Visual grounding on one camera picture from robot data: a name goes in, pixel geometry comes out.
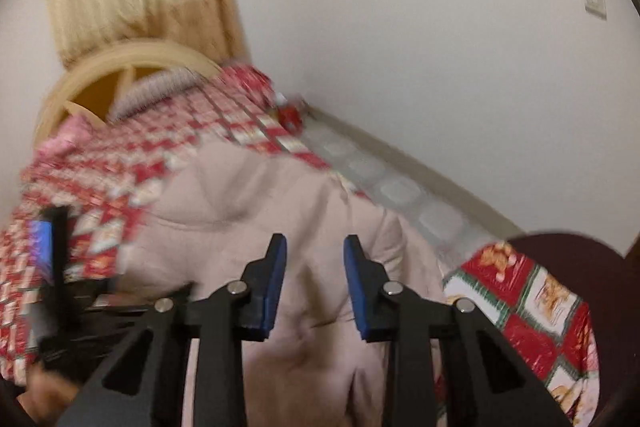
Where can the cream arched wooden headboard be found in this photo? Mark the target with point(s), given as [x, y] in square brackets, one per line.
[85, 72]

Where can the white wall switch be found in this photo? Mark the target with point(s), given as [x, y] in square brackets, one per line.
[595, 2]

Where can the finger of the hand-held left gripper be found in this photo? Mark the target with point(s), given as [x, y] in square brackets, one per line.
[44, 247]

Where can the red printed patchwork bedspread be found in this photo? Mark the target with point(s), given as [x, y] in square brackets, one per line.
[530, 337]

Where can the grey quilted mattress cover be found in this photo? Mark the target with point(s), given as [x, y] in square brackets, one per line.
[400, 192]

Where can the dark brown wooden footboard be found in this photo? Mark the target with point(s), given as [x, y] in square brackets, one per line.
[590, 267]

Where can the striped pillow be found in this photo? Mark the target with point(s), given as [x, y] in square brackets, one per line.
[150, 94]

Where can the person's left hand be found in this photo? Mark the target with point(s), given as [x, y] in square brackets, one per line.
[47, 399]

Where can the pink pillow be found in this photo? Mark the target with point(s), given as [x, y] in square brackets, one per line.
[70, 134]

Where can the beige padded jacket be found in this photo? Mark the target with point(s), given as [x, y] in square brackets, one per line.
[300, 207]

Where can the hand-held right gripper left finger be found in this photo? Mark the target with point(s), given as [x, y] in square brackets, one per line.
[273, 287]

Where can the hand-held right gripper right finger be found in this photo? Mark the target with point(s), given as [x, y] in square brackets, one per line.
[357, 292]

